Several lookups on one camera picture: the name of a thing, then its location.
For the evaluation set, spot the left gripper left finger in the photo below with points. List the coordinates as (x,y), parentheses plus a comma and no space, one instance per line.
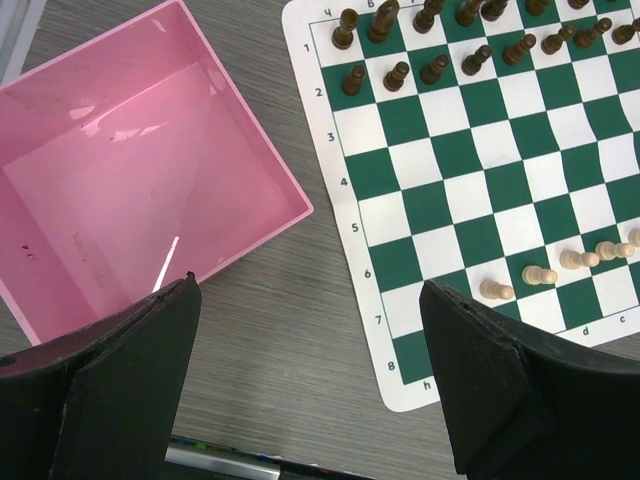
(100,402)

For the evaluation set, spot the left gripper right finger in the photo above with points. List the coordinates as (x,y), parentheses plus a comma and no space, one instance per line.
(522,403)

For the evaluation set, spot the light wooden pawn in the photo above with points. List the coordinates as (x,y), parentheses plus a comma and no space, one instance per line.
(628,248)
(605,251)
(536,275)
(572,260)
(493,290)

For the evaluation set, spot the green white chess board mat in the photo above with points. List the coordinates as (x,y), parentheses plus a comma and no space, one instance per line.
(443,162)

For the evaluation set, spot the pink box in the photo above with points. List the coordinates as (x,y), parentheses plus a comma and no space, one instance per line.
(126,163)

